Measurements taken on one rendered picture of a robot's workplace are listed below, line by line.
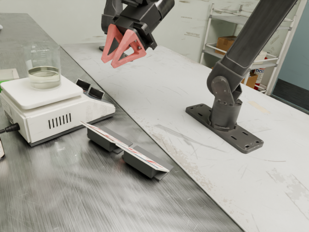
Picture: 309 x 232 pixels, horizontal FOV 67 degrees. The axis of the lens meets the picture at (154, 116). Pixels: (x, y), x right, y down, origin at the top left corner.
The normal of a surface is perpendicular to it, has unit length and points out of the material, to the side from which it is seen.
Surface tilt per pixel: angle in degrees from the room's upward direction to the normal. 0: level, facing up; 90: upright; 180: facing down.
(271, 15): 91
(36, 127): 90
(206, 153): 0
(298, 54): 90
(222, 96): 90
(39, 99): 0
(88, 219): 0
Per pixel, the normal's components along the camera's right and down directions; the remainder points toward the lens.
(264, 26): -0.47, 0.42
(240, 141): 0.11, -0.85
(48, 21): 0.55, 0.48
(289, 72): -0.83, 0.21
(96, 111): 0.72, 0.42
